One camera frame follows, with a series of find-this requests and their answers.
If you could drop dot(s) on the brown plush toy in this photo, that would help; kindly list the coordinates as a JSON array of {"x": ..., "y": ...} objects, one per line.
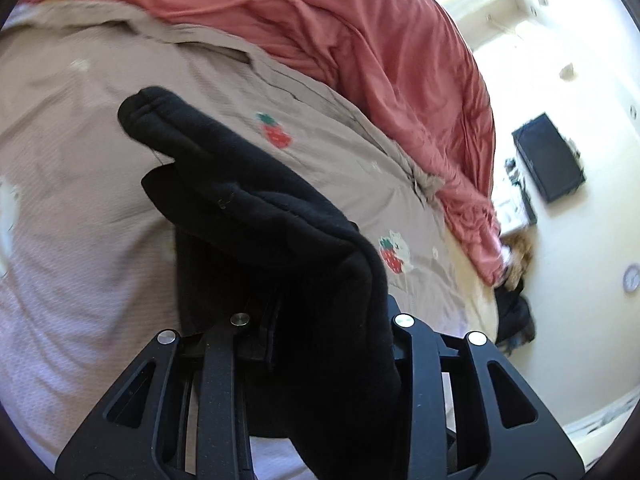
[{"x": 520, "y": 257}]

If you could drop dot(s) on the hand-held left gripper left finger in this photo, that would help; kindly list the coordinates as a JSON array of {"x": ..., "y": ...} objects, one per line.
[{"x": 220, "y": 365}]

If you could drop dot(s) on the black orange-patched sweatshirt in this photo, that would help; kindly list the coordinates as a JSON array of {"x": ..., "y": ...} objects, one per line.
[{"x": 280, "y": 220}]

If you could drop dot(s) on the white cluttered shelf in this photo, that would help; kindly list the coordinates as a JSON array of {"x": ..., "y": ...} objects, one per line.
[{"x": 512, "y": 205}]

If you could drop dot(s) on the dark clothes pile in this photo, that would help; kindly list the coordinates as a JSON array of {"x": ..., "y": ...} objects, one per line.
[{"x": 515, "y": 312}]

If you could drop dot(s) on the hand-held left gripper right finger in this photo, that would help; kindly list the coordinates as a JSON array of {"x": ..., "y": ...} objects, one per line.
[{"x": 420, "y": 365}]

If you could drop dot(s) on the beige strawberry print blanket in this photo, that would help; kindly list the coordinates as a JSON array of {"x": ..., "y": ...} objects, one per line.
[{"x": 100, "y": 185}]

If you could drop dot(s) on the black rectangular box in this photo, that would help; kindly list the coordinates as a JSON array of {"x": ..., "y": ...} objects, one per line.
[{"x": 550, "y": 157}]

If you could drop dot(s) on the salmon red duvet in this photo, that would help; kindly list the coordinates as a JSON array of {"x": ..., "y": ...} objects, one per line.
[{"x": 350, "y": 35}]

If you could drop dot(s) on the round wall clock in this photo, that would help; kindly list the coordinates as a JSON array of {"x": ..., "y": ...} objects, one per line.
[{"x": 632, "y": 280}]

